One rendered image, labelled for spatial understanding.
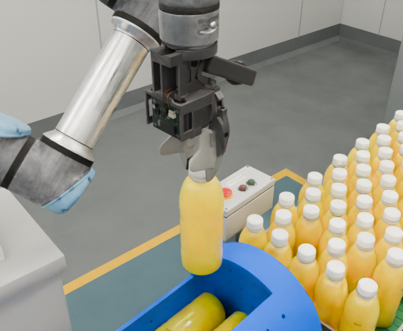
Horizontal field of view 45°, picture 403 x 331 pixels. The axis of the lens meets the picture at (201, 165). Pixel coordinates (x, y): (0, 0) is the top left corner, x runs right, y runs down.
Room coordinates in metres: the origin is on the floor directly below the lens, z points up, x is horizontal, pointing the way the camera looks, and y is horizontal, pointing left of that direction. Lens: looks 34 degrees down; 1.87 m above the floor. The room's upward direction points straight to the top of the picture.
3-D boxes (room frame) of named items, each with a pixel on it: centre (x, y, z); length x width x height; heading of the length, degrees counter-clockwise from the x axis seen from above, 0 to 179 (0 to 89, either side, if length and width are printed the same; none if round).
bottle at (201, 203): (0.62, 0.00, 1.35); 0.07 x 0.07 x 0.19
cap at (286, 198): (1.00, -0.22, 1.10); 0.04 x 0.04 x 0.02
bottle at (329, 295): (0.75, -0.29, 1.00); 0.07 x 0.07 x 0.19
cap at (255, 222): (0.91, -0.13, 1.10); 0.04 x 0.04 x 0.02
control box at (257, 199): (1.05, -0.10, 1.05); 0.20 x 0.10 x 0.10; 136
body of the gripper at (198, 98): (0.60, 0.02, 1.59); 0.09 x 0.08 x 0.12; 135
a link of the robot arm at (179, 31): (0.60, 0.01, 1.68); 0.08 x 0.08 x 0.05
